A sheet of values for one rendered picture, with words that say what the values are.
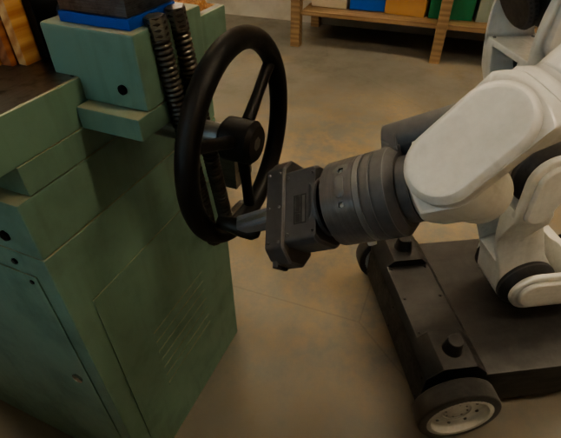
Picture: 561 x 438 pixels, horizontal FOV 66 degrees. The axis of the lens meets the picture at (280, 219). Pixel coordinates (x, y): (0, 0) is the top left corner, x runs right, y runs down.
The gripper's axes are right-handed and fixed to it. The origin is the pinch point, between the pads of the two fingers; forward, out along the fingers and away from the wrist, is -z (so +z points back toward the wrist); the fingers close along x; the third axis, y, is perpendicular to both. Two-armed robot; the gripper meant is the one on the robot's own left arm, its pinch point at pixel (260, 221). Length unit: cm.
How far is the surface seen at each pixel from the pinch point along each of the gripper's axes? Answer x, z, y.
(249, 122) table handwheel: 13.8, -2.1, 0.5
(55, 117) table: 10.9, -17.0, 18.1
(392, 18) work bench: 208, -57, -199
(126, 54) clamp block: 16.2, -6.5, 16.3
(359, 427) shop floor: -32, -25, -71
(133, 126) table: 10.3, -10.1, 12.1
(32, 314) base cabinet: -10.0, -39.9, 6.4
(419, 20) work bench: 205, -42, -208
